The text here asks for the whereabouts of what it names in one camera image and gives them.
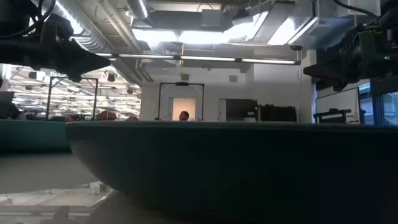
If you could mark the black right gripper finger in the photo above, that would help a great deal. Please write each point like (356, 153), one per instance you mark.
(329, 71)
(337, 84)

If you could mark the dark teal plastic plate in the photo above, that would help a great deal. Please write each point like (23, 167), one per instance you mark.
(217, 165)

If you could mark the whiteboard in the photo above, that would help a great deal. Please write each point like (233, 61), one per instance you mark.
(337, 101)

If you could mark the ceiling light strip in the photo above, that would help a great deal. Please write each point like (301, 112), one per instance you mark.
(268, 61)
(146, 56)
(105, 55)
(207, 58)

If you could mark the black perforated cart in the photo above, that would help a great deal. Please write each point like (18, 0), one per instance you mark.
(332, 112)

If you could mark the red cover object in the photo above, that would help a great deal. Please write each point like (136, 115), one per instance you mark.
(106, 115)

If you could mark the grey monitor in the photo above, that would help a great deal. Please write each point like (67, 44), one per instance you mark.
(6, 98)

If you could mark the black storage cases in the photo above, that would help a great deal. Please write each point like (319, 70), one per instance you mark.
(278, 113)

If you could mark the black cabinet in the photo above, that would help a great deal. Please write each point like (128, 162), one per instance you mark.
(241, 109)

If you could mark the person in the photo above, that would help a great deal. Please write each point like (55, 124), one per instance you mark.
(184, 116)

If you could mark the grey ceiling unit box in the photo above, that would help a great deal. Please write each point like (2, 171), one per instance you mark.
(211, 18)

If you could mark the silver ventilation duct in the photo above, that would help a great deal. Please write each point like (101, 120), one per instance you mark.
(138, 7)

